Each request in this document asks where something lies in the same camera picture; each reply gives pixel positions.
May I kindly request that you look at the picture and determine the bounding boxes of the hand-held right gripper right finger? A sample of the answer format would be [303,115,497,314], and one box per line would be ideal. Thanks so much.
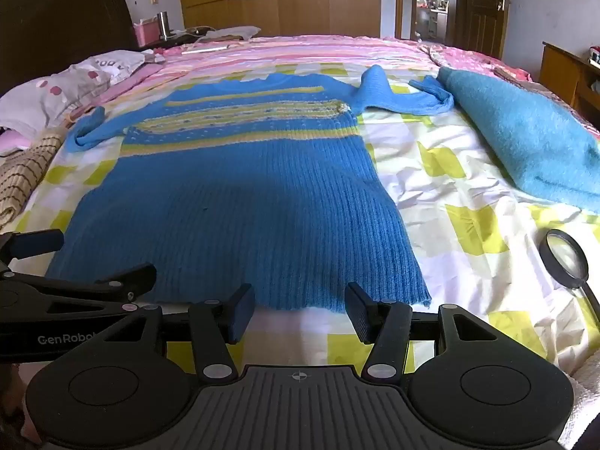
[344,282,498,383]

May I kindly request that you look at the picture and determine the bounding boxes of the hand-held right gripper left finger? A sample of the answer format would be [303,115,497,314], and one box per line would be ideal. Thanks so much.
[100,283,256,384]

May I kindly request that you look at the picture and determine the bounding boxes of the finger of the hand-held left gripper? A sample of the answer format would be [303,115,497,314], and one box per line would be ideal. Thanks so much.
[0,264,158,322]
[0,229,65,268]

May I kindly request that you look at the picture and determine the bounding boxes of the blue knit sweater yellow stripes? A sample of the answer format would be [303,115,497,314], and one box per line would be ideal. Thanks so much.
[46,64,455,315]

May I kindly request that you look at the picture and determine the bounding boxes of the beige striped cloth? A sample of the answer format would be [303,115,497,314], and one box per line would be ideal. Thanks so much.
[0,132,64,230]

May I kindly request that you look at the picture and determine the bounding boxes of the white pillow pink dots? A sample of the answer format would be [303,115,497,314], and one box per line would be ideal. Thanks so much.
[0,50,147,139]

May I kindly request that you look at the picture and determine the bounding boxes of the green white checkered bed sheet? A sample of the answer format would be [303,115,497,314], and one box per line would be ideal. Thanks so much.
[0,63,600,385]

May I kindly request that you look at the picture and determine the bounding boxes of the black magnifying glass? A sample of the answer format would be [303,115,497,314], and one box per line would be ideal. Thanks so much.
[538,229,600,326]

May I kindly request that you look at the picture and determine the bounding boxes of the dark wooden headboard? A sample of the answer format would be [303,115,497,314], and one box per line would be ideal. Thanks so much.
[0,0,141,97]

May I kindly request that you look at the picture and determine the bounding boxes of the pink box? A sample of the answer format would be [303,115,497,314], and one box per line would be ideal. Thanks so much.
[133,18,162,48]

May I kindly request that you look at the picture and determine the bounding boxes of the dark nightstand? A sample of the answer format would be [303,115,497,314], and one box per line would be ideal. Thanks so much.
[141,33,212,52]

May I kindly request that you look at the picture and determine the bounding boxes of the teal fuzzy folded sweater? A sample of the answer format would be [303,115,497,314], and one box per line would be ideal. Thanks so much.
[437,66,600,213]

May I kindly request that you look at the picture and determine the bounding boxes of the grey cloth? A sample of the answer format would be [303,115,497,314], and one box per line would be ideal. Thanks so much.
[199,25,261,41]

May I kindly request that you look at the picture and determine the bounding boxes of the pink striped quilt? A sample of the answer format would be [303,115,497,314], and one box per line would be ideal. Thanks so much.
[70,34,451,104]

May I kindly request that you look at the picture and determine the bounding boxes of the pink floral blanket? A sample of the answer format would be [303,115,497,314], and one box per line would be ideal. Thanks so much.
[417,40,535,83]

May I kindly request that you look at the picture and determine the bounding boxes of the wooden desk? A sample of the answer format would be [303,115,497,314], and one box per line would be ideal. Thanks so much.
[539,41,600,127]

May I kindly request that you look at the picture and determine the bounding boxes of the dark wooden door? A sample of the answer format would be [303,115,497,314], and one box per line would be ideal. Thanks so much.
[452,0,509,59]

